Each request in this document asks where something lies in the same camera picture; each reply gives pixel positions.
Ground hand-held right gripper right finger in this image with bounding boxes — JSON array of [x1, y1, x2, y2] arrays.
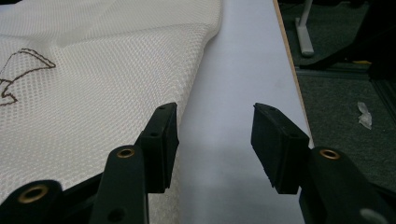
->
[[250, 103, 313, 195]]

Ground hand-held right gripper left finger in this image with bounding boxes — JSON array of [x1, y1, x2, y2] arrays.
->
[[134, 102, 180, 194]]

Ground white mesh laundry bag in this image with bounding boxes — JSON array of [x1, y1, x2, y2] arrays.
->
[[0, 0, 224, 224]]

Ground white table mat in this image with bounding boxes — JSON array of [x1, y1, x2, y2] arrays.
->
[[173, 0, 313, 224]]

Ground wooden table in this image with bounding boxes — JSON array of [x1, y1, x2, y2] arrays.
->
[[272, 0, 315, 148]]

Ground crumpled white tissue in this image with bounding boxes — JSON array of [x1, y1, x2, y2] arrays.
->
[[357, 101, 374, 131]]

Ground black metal stand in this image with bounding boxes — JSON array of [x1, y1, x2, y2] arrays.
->
[[299, 0, 396, 82]]

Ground white metal desk frame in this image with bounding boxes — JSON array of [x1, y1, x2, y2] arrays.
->
[[294, 0, 316, 58]]

